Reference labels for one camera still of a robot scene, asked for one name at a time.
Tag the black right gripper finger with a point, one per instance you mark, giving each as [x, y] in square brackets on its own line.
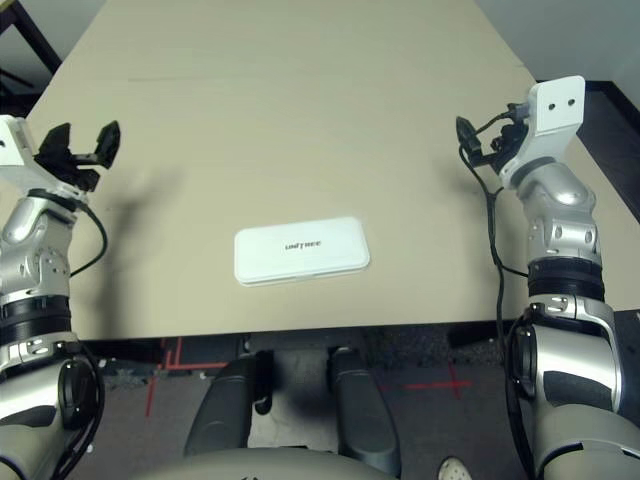
[470, 142]

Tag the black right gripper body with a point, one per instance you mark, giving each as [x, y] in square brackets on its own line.
[510, 142]

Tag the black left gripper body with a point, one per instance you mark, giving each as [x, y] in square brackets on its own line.
[75, 170]

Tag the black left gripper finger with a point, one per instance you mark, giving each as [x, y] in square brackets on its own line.
[109, 145]
[56, 142]

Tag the white plastic pencil case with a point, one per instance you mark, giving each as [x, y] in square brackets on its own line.
[300, 260]

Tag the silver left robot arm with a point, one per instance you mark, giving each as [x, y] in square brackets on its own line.
[30, 235]

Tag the black tripod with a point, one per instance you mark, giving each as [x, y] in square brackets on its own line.
[17, 81]

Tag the black framed side table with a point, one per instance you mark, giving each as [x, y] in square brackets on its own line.
[40, 45]

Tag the red floor tape lines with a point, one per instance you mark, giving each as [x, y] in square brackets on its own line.
[172, 367]

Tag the red floor tape cross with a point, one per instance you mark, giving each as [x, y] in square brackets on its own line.
[452, 384]

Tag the grey robot left leg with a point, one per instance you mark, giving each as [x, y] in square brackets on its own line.
[225, 407]

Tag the grey robot leg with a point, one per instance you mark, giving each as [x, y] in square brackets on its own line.
[225, 407]
[360, 407]

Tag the grey robot right leg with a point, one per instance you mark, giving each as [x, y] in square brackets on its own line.
[360, 407]

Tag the white shoe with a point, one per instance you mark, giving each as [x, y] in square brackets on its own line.
[454, 470]

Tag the grey robot torso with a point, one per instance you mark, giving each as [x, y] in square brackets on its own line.
[250, 467]

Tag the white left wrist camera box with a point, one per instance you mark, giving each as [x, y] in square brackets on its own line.
[15, 150]

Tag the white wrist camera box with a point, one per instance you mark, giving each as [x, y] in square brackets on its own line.
[15, 150]
[555, 110]

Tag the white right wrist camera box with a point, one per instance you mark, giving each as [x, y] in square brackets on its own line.
[555, 110]

